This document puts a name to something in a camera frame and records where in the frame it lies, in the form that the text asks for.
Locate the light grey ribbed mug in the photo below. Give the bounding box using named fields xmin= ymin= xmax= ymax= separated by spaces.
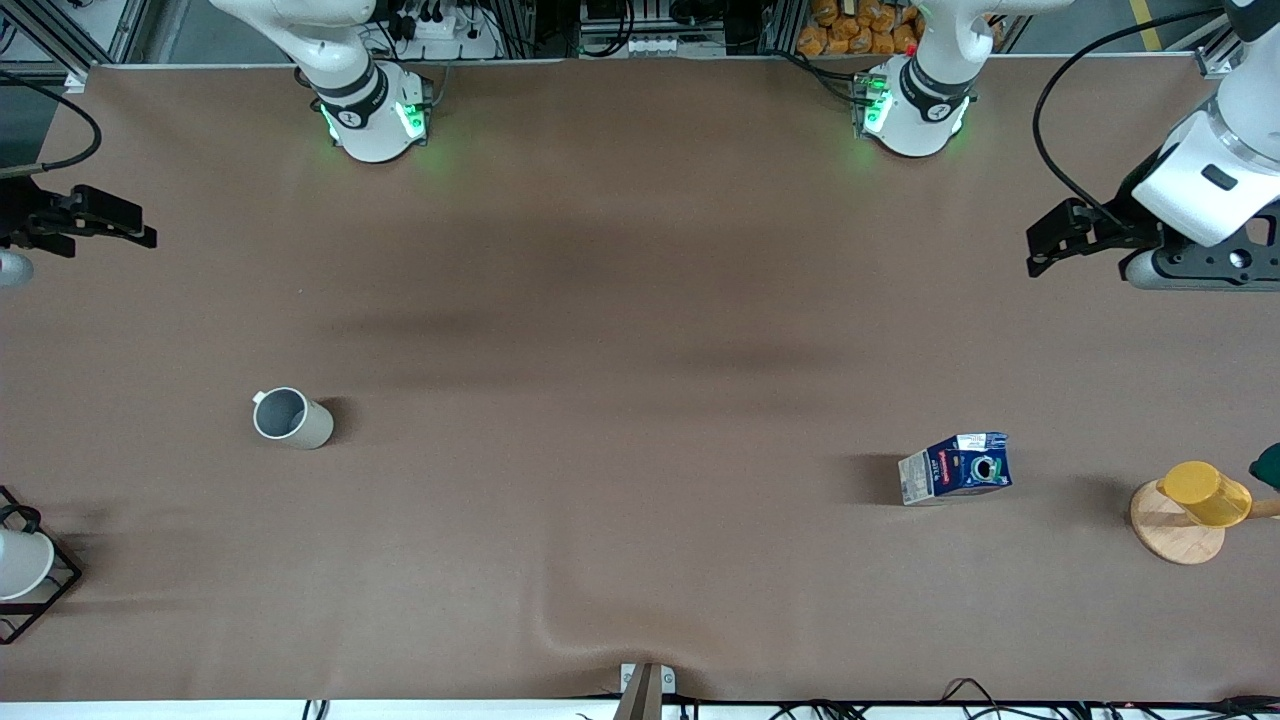
xmin=251 ymin=386 xmax=336 ymax=451

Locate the blue white milk carton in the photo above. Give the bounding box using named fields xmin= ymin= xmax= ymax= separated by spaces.
xmin=897 ymin=431 xmax=1014 ymax=508

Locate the yellow plastic cup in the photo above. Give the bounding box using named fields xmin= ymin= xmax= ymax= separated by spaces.
xmin=1157 ymin=460 xmax=1254 ymax=529

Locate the white cup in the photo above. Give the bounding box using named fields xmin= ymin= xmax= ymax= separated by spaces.
xmin=0 ymin=526 xmax=57 ymax=602

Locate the pile of orange bread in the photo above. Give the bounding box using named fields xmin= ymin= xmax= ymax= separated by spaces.
xmin=796 ymin=0 xmax=923 ymax=58

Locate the round wooden board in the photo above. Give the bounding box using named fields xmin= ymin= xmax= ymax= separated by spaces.
xmin=1129 ymin=479 xmax=1280 ymax=567

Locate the white power strip with plugs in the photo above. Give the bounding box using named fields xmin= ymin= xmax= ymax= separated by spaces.
xmin=384 ymin=0 xmax=503 ymax=62

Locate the brown table cover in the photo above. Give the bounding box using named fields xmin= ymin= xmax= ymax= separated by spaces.
xmin=0 ymin=55 xmax=1280 ymax=706

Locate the long white power strip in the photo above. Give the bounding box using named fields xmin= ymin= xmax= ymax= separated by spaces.
xmin=588 ymin=33 xmax=728 ymax=58

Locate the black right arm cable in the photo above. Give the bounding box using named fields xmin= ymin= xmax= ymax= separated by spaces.
xmin=0 ymin=68 xmax=104 ymax=179

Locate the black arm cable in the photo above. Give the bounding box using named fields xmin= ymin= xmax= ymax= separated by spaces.
xmin=0 ymin=68 xmax=104 ymax=179
xmin=1032 ymin=8 xmax=1227 ymax=237

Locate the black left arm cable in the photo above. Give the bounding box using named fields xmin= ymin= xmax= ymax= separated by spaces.
xmin=1032 ymin=8 xmax=1227 ymax=237

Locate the aluminium frame profile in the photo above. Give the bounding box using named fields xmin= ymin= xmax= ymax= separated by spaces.
xmin=0 ymin=0 xmax=151 ymax=93

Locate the black wire rack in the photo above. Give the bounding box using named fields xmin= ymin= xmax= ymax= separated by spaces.
xmin=0 ymin=486 xmax=84 ymax=647

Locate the black cable bundle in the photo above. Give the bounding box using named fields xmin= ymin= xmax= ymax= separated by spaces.
xmin=690 ymin=677 xmax=1280 ymax=720

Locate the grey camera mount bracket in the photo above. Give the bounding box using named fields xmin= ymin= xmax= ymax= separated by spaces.
xmin=612 ymin=662 xmax=678 ymax=720

